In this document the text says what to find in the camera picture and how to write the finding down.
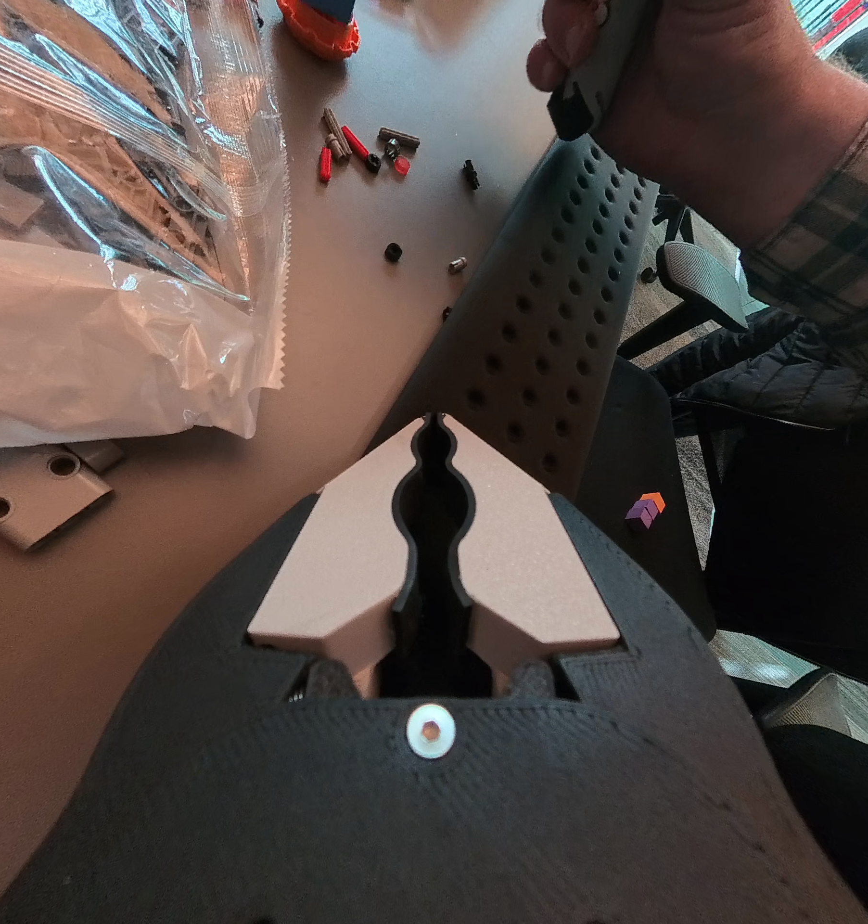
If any black perforated chair back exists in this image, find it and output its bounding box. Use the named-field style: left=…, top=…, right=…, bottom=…
left=371, top=133, right=662, bottom=506

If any grey mesh office chair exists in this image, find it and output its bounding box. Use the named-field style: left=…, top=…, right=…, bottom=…
left=618, top=242, right=751, bottom=359

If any clear bag of grey parts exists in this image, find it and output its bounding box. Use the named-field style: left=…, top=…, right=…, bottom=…
left=0, top=0, right=292, bottom=450

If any black puffy jacket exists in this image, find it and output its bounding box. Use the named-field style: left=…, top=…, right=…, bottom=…
left=651, top=307, right=868, bottom=434

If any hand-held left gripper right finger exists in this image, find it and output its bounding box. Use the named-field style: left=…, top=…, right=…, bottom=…
left=436, top=413, right=621, bottom=697

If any person's right hand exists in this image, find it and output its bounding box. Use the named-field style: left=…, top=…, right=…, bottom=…
left=526, top=0, right=868, bottom=248

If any person's right forearm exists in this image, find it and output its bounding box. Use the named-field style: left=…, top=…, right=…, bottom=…
left=739, top=83, right=868, bottom=347

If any grey desk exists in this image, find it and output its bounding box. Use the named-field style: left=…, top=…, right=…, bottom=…
left=0, top=0, right=572, bottom=924

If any black chair seat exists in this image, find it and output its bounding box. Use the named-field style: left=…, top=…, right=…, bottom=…
left=577, top=354, right=716, bottom=640

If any black office chair base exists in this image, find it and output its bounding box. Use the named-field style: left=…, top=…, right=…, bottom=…
left=647, top=191, right=698, bottom=246

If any grey panel piece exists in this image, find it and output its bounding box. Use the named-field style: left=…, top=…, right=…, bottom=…
left=0, top=442, right=115, bottom=553

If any orange gear wheel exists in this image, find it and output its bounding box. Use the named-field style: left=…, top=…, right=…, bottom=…
left=275, top=0, right=361, bottom=60

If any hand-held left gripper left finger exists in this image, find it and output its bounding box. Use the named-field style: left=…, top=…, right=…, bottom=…
left=246, top=413, right=436, bottom=700

